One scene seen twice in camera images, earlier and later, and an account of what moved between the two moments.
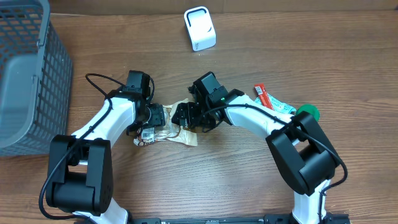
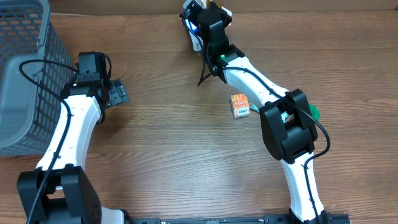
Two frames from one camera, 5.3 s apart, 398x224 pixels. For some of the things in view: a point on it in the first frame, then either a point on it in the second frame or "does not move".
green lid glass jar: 311,109 does not move
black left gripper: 157,115 to 118,92
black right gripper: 193,108 to 223,17
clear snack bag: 169,130 to 220,4
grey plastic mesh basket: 36,76 does not move
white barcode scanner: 201,28 does not move
